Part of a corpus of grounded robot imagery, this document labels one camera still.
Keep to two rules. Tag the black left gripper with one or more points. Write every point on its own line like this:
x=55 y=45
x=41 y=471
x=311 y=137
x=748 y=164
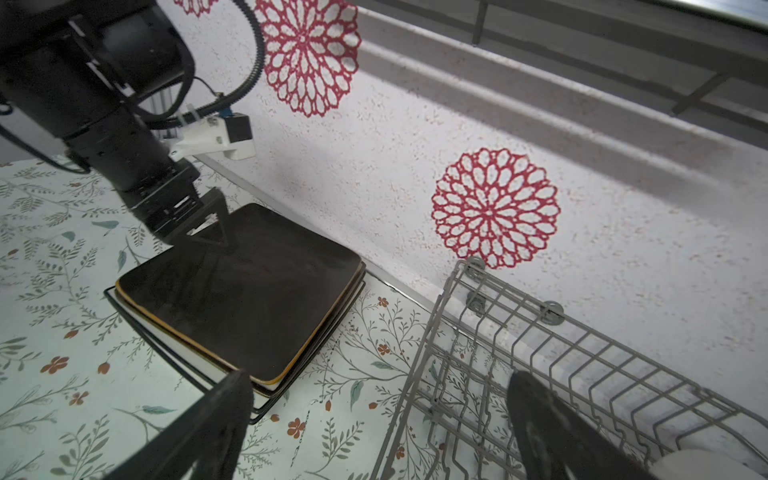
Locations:
x=170 y=207

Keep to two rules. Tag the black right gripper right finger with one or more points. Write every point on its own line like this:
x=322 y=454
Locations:
x=555 y=442

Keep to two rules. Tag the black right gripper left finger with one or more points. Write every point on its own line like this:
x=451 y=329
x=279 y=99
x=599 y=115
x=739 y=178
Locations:
x=205 y=442

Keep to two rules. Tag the black square plate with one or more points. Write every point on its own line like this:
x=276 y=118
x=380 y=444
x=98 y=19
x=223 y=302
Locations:
x=320 y=338
x=256 y=308

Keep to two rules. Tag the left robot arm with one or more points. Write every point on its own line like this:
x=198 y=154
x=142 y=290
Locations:
x=81 y=70

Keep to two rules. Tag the floral table mat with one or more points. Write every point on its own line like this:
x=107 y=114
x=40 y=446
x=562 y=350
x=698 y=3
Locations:
x=82 y=390

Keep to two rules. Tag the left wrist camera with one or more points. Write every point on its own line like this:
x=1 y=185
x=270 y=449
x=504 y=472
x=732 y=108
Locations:
x=230 y=135

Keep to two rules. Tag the grey wire dish rack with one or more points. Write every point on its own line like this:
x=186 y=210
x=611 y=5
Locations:
x=451 y=420

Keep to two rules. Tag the grey wall shelf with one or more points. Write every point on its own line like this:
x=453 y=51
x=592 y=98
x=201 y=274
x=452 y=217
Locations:
x=700 y=62

